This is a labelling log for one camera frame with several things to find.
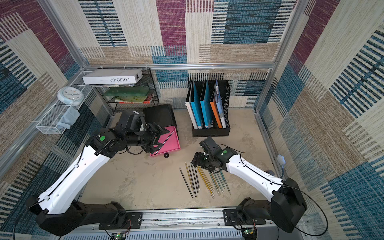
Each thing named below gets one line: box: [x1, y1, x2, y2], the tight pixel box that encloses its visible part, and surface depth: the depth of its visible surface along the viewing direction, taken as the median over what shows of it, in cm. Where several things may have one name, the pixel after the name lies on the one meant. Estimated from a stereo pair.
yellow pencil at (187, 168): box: [184, 161, 194, 191], surface depth 91 cm
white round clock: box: [57, 86, 85, 106], surface depth 76 cm
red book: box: [118, 95, 152, 104], surface depth 100 cm
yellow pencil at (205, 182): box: [196, 166, 215, 199], surface depth 87 cm
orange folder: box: [209, 92, 223, 129], surface depth 89 cm
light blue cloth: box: [57, 105, 81, 129], surface depth 70 cm
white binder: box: [185, 79, 199, 129], surface depth 90 cm
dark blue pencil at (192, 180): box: [188, 165, 197, 198], surface depth 87 cm
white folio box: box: [82, 69, 144, 85], surface depth 81 cm
